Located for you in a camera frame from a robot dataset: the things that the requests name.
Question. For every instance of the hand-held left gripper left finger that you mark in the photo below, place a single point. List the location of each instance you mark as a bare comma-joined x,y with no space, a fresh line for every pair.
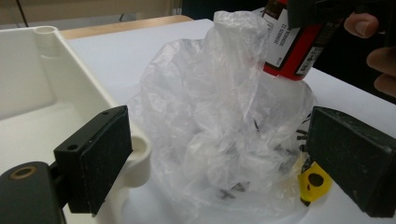
102,161

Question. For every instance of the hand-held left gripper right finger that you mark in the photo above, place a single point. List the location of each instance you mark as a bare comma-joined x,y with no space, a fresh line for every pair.
351,161

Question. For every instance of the red black box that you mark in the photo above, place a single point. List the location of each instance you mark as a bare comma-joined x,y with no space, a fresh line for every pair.
295,49

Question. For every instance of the white plastic bin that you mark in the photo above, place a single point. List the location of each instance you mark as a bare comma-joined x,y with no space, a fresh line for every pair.
40,93

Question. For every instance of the clear plastic bag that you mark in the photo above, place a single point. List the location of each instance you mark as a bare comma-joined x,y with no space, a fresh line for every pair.
218,118

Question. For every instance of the light wooden furniture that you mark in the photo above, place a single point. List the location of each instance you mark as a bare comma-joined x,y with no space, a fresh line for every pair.
93,12

